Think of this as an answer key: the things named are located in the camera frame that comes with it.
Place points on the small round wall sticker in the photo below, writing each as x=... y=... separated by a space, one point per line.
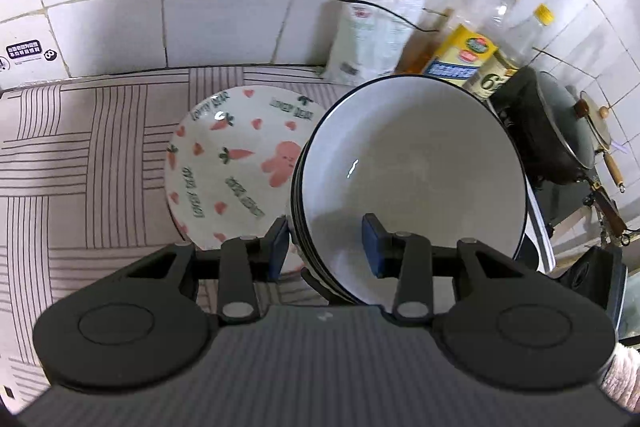
x=50 y=54

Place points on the wooden knob pot lid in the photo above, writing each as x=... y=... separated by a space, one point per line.
x=597 y=127

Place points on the gas stove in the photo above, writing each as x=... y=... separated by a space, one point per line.
x=565 y=207

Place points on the carrot print white plate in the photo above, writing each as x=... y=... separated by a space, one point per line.
x=225 y=172

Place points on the amber liquid bottle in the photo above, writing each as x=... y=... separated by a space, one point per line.
x=425 y=52

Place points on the dark rectangular wall sticker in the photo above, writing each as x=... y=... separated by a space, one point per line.
x=22 y=52

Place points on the black wok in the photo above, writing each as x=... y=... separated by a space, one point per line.
x=540 y=142

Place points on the yellow label oil bottle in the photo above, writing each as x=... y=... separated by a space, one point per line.
x=460 y=54

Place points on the white packet bag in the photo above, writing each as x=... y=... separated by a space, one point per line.
x=365 y=42

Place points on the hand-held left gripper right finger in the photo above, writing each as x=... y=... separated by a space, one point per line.
x=372 y=247

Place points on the yellow cap clear bottle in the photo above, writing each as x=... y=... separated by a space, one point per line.
x=490 y=82

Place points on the striped pink table mat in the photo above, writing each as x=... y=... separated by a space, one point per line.
x=100 y=157

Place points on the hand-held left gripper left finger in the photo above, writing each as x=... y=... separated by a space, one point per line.
x=277 y=252

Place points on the black-rimmed white bowl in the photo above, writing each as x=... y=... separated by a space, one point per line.
x=293 y=207
x=415 y=157
x=298 y=207

